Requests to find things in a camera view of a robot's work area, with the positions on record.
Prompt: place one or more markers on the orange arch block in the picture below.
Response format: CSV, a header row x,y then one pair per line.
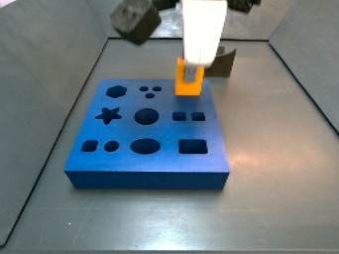
x,y
184,88

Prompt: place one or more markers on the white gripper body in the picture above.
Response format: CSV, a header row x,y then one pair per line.
x,y
203,24

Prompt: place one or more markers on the blue shape sorter board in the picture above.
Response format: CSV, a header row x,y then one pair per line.
x,y
147,139

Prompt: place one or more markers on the black camera box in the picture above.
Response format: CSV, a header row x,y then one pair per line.
x,y
135,19

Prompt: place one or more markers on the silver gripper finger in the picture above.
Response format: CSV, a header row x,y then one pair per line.
x,y
189,73

